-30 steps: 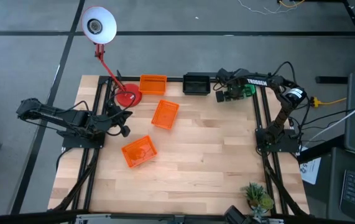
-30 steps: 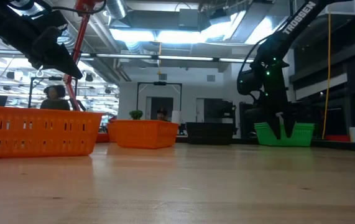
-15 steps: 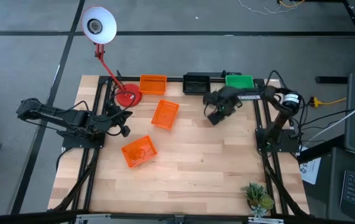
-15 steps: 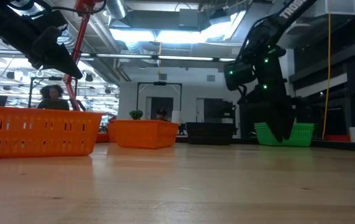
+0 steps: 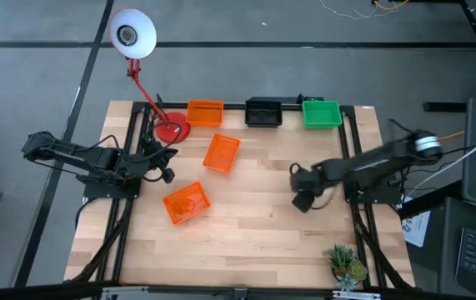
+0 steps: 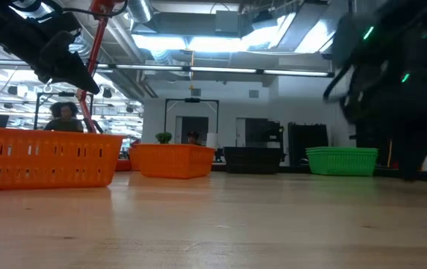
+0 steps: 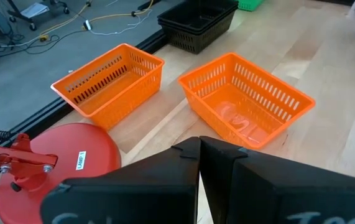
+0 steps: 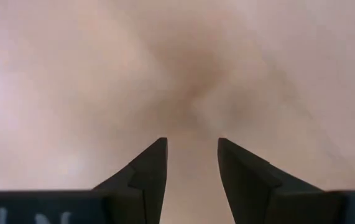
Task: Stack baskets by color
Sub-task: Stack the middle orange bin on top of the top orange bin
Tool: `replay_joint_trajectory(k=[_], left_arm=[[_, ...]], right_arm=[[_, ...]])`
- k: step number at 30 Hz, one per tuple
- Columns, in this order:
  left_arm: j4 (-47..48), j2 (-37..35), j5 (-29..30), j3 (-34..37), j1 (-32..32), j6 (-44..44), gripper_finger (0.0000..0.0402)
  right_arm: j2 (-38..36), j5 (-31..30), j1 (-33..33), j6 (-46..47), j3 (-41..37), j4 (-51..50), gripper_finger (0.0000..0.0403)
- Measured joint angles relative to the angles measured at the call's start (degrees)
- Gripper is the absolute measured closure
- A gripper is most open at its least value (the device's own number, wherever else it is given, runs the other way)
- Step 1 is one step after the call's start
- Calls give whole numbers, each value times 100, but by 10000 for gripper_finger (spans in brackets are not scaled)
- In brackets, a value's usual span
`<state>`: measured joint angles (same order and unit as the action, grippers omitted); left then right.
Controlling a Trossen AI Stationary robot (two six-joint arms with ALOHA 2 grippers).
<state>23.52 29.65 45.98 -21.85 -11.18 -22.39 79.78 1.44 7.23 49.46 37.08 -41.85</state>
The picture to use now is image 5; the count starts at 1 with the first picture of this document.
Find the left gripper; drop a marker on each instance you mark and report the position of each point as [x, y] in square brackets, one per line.
[150, 163]

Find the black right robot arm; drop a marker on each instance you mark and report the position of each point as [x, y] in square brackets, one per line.
[379, 160]

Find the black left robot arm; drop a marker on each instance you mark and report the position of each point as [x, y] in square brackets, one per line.
[71, 152]

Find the green plastic basket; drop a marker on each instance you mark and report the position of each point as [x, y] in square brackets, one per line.
[322, 115]

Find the red desk lamp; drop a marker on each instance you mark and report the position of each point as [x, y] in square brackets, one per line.
[137, 37]

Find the silver metal bracket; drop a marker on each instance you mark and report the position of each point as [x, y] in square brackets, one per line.
[125, 293]
[356, 296]

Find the orange plastic basket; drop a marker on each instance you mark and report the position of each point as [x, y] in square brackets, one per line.
[186, 203]
[205, 113]
[221, 153]

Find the potted succulent plant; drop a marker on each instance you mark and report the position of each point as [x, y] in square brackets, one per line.
[346, 262]

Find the black floor bar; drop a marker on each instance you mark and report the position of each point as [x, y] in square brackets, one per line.
[444, 107]

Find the black plastic basket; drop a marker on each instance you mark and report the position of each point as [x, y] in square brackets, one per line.
[264, 114]

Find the white paper sheet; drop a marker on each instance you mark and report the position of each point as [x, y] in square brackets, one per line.
[417, 229]

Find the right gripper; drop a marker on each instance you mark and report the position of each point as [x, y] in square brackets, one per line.
[310, 180]

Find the black aluminium table frame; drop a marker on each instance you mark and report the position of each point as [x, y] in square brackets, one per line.
[234, 106]

